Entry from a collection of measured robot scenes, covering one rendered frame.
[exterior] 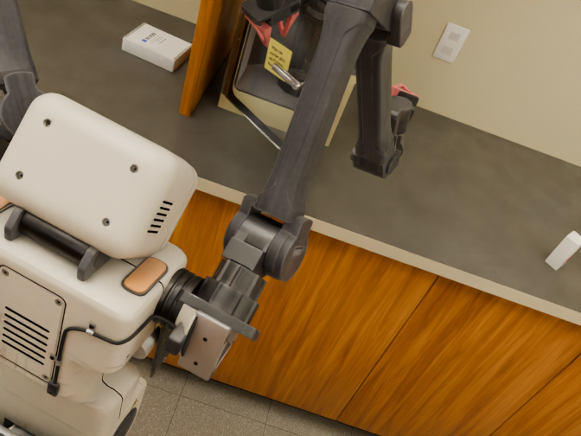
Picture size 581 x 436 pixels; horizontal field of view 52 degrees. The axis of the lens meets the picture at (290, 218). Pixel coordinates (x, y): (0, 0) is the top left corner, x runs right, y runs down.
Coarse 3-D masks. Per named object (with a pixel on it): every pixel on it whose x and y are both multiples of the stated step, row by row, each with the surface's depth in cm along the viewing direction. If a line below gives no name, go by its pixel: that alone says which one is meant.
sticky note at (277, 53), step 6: (270, 42) 138; (276, 42) 137; (270, 48) 139; (276, 48) 137; (282, 48) 136; (270, 54) 140; (276, 54) 138; (282, 54) 137; (288, 54) 135; (270, 60) 140; (276, 60) 139; (282, 60) 137; (288, 60) 136; (270, 66) 141; (282, 66) 138; (288, 66) 136
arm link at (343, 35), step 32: (352, 0) 79; (384, 0) 81; (352, 32) 80; (320, 64) 81; (352, 64) 83; (320, 96) 81; (288, 128) 84; (320, 128) 82; (288, 160) 83; (288, 192) 84; (288, 224) 85; (288, 256) 84
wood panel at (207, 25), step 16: (208, 0) 134; (224, 0) 145; (240, 0) 172; (208, 16) 136; (224, 16) 154; (208, 32) 140; (224, 32) 162; (192, 48) 142; (208, 48) 148; (224, 48) 173; (192, 64) 145; (208, 64) 156; (192, 80) 148; (208, 80) 165; (192, 96) 150
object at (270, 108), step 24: (312, 0) 125; (312, 24) 127; (240, 48) 147; (264, 48) 140; (288, 48) 135; (312, 48) 129; (240, 72) 149; (264, 72) 143; (240, 96) 152; (264, 96) 146; (288, 96) 139; (264, 120) 148; (288, 120) 142
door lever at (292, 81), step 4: (272, 64) 133; (276, 64) 132; (272, 68) 133; (276, 68) 132; (280, 68) 132; (276, 72) 133; (280, 72) 132; (284, 72) 131; (288, 72) 132; (280, 76) 132; (284, 76) 131; (288, 76) 130; (292, 76) 131; (288, 80) 131; (292, 80) 130; (296, 80) 130; (292, 84) 130; (296, 84) 129; (300, 84) 130; (296, 88) 130; (300, 88) 130
